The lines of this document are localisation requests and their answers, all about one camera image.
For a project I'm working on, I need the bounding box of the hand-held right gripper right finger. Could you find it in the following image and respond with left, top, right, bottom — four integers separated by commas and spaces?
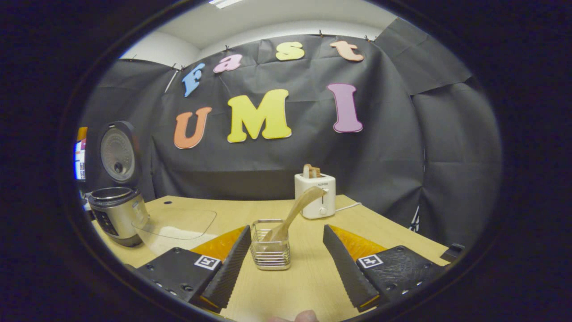
323, 225, 450, 314

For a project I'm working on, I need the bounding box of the black and silver rice cooker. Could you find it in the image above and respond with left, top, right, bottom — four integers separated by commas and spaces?
87, 121, 150, 247

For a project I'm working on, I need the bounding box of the black backdrop cloth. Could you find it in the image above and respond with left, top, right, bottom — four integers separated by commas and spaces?
78, 18, 503, 251

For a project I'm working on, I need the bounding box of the computer monitor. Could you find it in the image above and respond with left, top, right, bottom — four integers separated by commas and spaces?
74, 139, 87, 181

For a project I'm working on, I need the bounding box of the metal wire chopstick holder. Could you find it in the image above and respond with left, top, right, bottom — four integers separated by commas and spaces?
250, 219, 291, 271

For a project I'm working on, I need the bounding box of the white toaster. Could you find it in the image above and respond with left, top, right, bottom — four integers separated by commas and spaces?
294, 172, 336, 220

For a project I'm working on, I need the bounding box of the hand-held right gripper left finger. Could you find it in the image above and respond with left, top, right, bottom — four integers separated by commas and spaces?
134, 225, 252, 314

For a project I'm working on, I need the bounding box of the wooden spoon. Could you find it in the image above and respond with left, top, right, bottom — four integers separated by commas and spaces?
263, 186, 327, 242

